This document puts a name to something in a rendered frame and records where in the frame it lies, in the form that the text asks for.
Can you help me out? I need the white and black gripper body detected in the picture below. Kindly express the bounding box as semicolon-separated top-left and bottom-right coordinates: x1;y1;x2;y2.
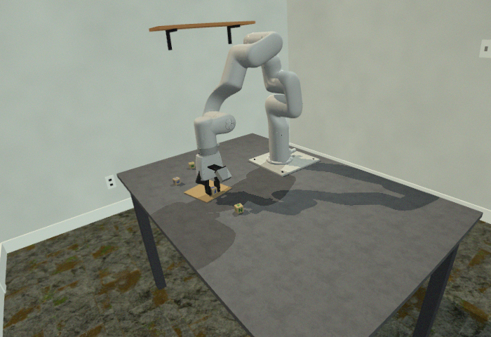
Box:
196;150;223;181

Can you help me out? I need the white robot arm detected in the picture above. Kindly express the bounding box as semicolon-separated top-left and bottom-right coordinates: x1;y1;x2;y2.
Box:
194;32;302;165

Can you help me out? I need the tan flat mat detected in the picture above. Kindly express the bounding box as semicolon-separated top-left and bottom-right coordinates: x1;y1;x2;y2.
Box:
184;180;232;203

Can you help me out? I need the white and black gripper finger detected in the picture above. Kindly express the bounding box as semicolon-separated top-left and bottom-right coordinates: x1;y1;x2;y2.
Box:
214;177;220;192
196;172;212;196

